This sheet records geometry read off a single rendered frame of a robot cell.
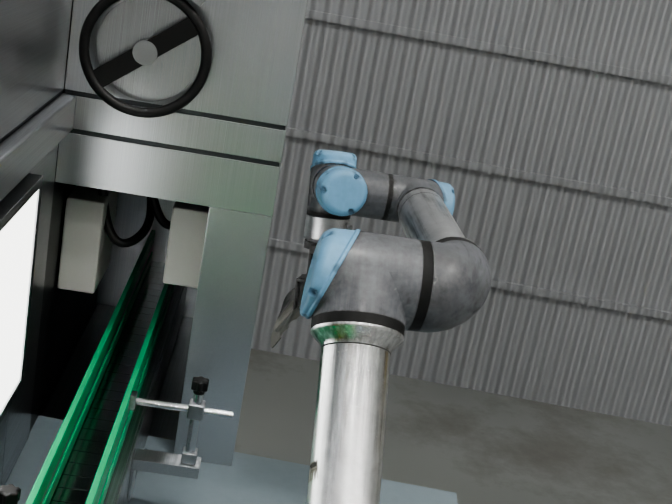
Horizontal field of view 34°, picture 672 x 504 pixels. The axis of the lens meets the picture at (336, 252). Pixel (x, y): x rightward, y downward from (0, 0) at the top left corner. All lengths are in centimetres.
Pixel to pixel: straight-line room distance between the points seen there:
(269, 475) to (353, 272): 83
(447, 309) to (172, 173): 70
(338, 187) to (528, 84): 257
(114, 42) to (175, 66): 11
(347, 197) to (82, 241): 59
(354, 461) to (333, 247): 26
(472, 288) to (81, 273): 94
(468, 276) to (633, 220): 304
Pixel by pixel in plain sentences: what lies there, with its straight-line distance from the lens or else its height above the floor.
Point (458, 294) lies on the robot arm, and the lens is 135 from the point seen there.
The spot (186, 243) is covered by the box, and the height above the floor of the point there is 113.
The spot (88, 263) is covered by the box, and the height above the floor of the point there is 106.
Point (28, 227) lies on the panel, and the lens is 163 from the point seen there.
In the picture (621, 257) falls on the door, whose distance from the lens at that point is 441.
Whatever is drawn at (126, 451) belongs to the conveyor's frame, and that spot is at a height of 88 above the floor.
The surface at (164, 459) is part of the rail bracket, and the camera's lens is 185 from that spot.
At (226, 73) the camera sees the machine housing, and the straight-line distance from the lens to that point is 185.
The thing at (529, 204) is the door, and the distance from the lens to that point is 430.
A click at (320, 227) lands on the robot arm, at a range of 182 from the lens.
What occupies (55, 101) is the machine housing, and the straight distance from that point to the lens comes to 181.
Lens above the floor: 177
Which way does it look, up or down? 17 degrees down
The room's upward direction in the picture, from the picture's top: 10 degrees clockwise
